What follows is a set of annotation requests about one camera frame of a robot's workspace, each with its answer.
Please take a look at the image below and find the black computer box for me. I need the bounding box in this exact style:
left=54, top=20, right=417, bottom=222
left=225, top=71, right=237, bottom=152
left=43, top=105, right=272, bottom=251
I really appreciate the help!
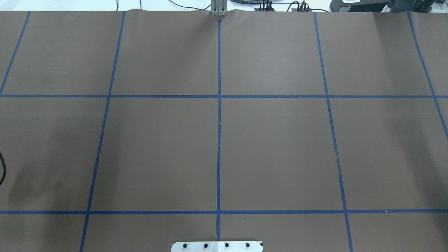
left=329, top=0, right=389, bottom=13

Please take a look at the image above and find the aluminium frame post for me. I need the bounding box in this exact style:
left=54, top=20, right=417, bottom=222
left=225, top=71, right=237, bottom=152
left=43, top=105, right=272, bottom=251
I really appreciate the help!
left=210, top=0, right=228, bottom=16

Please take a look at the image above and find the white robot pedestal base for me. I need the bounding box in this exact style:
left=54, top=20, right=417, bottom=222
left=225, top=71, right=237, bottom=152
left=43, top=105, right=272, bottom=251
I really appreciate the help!
left=171, top=241, right=264, bottom=252

